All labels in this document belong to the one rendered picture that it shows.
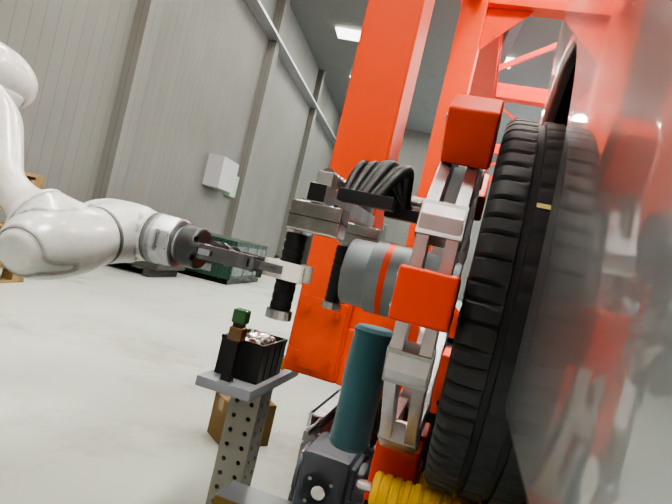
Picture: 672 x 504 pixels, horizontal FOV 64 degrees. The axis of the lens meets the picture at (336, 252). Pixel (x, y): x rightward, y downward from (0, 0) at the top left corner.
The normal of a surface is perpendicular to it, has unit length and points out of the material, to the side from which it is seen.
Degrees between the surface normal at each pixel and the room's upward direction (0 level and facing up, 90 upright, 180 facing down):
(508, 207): 66
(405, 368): 90
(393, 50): 90
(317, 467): 90
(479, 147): 125
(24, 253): 108
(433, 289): 90
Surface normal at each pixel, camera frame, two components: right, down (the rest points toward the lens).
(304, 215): -0.25, -0.05
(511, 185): -0.10, -0.54
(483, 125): -0.33, 0.51
